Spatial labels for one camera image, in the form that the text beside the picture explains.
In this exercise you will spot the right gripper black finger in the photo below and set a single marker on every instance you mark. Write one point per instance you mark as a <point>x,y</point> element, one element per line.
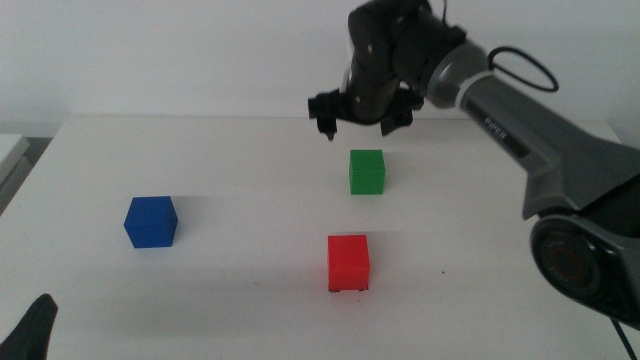
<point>327,127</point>
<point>395,125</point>

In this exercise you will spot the red cube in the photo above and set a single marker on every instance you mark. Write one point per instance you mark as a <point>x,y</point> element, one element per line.
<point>348,262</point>

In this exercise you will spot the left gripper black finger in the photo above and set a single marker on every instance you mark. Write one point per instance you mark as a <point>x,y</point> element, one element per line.
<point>32,330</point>

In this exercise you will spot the blue cube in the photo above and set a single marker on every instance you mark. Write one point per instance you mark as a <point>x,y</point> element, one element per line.
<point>150,222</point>

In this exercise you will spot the green cube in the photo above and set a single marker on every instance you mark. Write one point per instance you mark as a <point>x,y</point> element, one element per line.
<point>366,172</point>

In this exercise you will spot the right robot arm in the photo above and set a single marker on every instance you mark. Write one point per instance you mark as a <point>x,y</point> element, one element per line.
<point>550,145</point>

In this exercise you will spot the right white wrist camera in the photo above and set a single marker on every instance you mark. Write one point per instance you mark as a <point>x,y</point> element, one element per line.
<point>344,80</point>

